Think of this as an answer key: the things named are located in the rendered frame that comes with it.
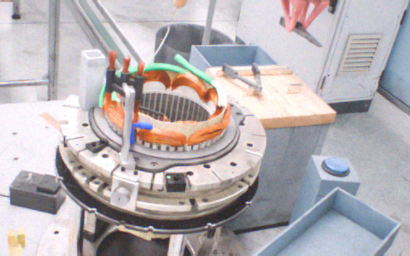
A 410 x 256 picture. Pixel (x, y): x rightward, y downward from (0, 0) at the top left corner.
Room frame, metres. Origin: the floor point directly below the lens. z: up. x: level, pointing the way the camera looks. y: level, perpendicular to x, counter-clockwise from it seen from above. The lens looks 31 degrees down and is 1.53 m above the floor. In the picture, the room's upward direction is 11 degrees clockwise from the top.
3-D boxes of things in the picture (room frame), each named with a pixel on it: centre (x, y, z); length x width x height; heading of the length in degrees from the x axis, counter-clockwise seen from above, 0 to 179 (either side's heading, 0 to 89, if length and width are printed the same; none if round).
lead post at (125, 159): (0.59, 0.10, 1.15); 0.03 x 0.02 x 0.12; 25
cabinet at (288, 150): (0.97, -0.10, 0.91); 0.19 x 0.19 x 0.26; 29
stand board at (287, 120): (0.97, -0.10, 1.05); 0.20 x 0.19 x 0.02; 29
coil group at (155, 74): (0.79, 0.10, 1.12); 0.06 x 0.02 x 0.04; 123
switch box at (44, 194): (0.84, 0.31, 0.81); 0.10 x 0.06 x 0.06; 88
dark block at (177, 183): (0.58, 0.03, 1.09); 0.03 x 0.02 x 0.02; 110
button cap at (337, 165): (0.78, -0.23, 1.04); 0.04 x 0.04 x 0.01
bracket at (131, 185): (0.57, 0.09, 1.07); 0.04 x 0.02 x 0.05; 81
